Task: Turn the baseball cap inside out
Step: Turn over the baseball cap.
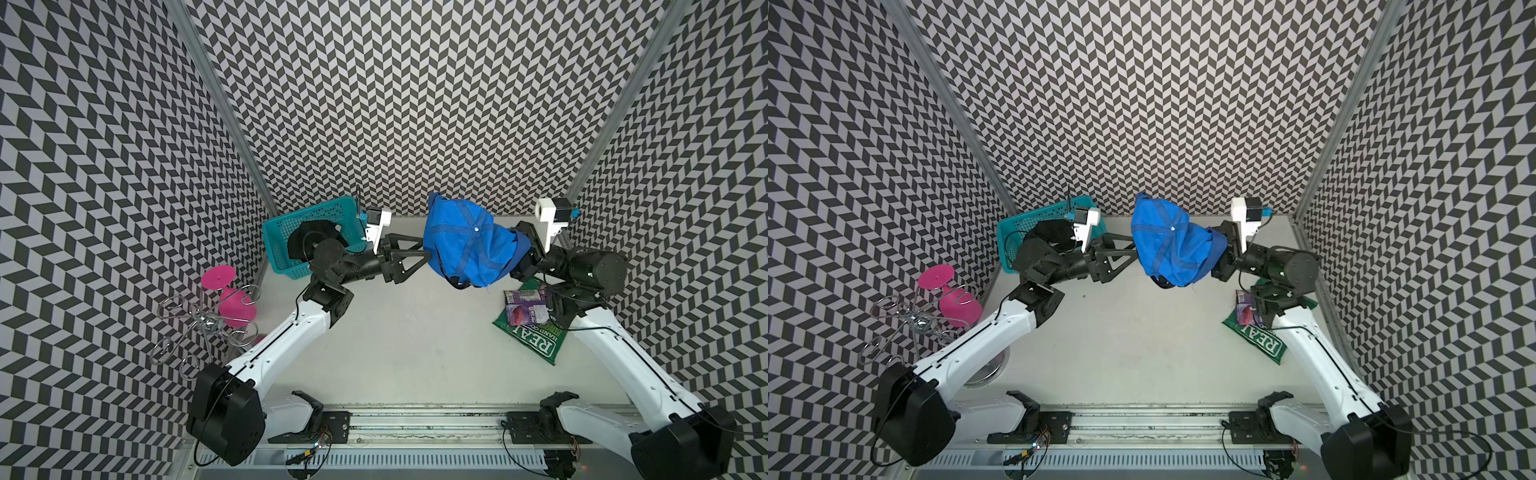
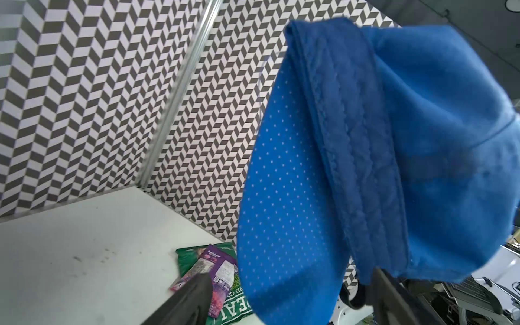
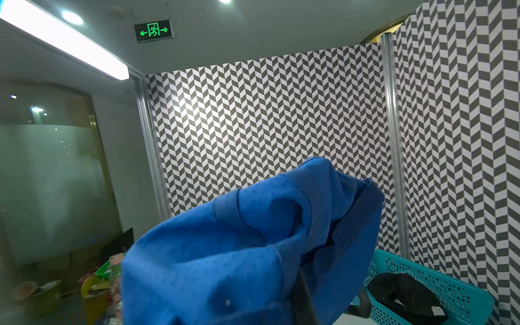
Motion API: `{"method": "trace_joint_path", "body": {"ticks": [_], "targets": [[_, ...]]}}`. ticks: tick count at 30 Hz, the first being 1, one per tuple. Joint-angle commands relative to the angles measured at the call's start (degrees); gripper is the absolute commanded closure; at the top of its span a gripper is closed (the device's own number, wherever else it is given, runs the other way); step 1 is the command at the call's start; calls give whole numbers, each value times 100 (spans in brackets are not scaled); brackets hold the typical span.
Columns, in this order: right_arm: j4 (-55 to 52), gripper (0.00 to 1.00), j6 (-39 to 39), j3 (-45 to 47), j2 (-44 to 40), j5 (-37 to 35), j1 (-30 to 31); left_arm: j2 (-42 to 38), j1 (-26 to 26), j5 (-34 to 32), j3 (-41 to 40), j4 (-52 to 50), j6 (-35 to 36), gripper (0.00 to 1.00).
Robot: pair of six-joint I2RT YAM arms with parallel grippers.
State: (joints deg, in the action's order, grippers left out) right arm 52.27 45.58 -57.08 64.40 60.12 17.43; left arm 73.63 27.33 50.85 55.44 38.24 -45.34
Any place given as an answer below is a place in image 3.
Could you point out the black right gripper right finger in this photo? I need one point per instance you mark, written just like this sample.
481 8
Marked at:
364 308

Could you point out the aluminium corner post left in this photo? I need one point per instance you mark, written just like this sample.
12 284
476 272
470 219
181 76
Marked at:
152 150

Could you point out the yellow bucket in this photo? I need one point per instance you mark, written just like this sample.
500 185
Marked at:
96 298

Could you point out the green exit sign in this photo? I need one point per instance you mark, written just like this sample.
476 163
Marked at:
153 31

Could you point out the aluminium corner post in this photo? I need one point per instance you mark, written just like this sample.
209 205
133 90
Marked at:
152 150
395 140

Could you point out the aluminium corner post right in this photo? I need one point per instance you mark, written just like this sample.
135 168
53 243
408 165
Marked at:
395 140

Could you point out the black baseball cap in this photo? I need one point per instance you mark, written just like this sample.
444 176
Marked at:
408 298

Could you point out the blue baseball cap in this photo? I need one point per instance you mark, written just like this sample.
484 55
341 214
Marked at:
235 259

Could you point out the pink floral bottle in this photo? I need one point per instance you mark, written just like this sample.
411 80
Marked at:
115 284

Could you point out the ceiling light strip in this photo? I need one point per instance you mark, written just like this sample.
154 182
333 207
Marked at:
38 23

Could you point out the teal plastic basket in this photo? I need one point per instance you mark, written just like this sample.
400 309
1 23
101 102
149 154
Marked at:
462 302

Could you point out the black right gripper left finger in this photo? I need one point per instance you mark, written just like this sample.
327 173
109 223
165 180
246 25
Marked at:
302 308

